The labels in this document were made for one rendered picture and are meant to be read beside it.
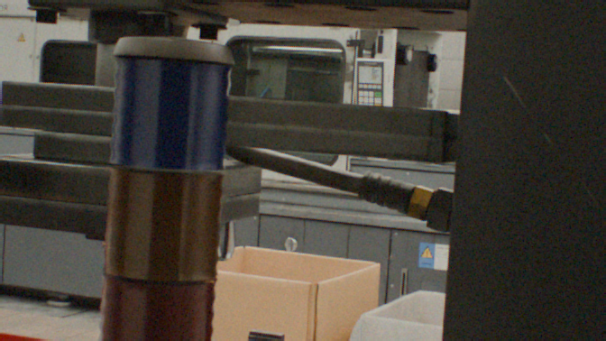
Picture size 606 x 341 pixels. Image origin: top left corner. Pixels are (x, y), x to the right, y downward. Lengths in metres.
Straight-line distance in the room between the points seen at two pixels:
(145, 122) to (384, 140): 0.23
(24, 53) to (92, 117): 5.67
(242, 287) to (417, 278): 2.35
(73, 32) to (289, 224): 1.66
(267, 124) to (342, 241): 4.78
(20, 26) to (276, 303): 3.68
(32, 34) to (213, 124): 5.92
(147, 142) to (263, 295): 2.62
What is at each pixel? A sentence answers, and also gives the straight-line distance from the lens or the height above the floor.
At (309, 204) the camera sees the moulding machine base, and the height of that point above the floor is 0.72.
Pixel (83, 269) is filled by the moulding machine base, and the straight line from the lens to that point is 6.04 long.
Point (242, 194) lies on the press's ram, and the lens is 0.69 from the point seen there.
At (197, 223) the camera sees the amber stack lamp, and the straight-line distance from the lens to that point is 0.34.
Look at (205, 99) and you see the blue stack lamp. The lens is 0.34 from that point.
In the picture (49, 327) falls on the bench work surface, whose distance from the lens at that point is 1.33.
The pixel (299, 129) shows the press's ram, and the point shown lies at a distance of 0.56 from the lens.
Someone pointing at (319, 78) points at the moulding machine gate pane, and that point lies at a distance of 5.36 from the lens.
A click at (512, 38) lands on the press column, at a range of 0.51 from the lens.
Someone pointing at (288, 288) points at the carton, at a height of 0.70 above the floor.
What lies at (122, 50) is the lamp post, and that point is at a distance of 0.34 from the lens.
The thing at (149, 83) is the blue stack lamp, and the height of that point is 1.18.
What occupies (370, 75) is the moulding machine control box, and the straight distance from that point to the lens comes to 5.14.
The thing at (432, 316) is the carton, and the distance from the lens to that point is 3.41.
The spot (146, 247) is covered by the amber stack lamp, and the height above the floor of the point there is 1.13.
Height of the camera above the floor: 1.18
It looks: 3 degrees down
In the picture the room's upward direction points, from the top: 4 degrees clockwise
